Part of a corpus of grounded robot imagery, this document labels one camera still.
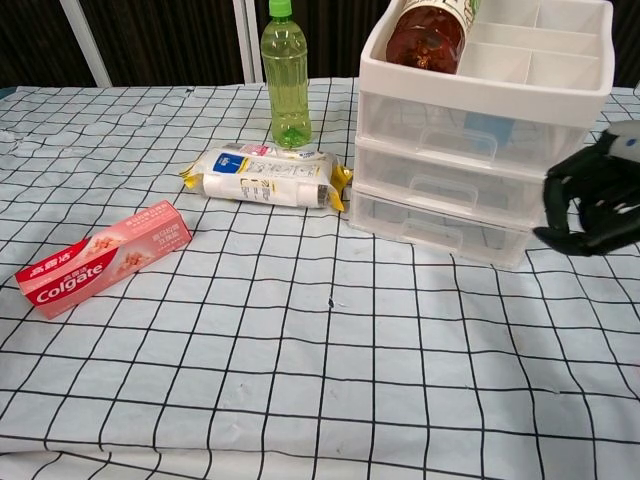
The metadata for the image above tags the white wet wipes pack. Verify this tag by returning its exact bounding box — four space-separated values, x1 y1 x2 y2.
179 142 355 214

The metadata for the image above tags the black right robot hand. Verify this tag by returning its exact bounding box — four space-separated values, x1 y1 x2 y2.
532 119 640 257

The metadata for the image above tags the white black checkered tablecloth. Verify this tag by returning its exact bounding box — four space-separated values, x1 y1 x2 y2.
0 77 640 480

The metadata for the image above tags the pink Colgate toothpaste box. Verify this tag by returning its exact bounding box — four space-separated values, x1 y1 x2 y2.
13 199 195 321

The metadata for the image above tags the clear empty drawer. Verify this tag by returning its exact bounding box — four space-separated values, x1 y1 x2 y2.
349 185 531 265
354 135 549 224

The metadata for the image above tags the green plastic bottle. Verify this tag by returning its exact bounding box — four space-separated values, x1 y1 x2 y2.
260 0 314 150

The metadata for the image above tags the blue foam block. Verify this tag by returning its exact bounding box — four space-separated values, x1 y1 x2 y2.
462 112 516 146

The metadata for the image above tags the white partition post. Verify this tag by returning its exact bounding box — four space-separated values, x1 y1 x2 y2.
62 0 114 89
232 0 265 85

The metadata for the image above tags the brown tea bottle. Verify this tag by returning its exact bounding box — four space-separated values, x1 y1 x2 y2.
384 0 482 75

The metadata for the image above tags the white plastic drawer organizer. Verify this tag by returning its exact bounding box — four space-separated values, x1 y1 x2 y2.
349 0 615 269

